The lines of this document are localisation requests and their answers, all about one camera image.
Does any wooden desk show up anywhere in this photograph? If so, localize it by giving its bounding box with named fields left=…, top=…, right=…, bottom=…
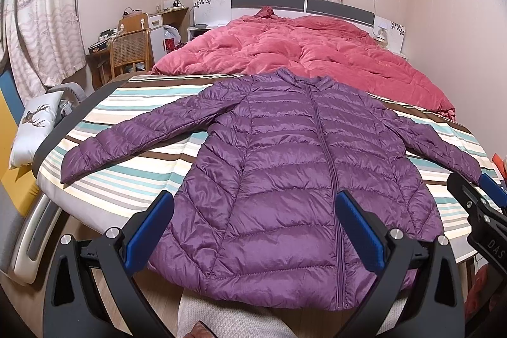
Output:
left=86, top=7, right=189, bottom=90

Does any yellow blue sofa cushion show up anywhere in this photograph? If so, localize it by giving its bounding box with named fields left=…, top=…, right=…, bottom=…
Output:
left=0, top=67, right=43, bottom=218

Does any white deer print pillow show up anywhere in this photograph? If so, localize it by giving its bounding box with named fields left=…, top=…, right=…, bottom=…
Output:
left=10, top=91, right=63, bottom=169

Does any patterned side curtain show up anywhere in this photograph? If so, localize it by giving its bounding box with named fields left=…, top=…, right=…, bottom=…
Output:
left=1, top=0, right=86, bottom=104

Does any wooden wicker chair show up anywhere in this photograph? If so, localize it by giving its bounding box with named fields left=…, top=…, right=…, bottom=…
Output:
left=109, top=29, right=151, bottom=79

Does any pink red comforter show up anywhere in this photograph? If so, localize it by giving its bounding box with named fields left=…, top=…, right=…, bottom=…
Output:
left=151, top=7, right=455, bottom=120

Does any white grey bed headboard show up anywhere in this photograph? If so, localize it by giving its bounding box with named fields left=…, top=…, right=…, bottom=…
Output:
left=192, top=0, right=406, bottom=55

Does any purple quilted down jacket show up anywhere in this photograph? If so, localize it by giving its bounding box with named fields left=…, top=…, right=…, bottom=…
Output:
left=61, top=69, right=481, bottom=310

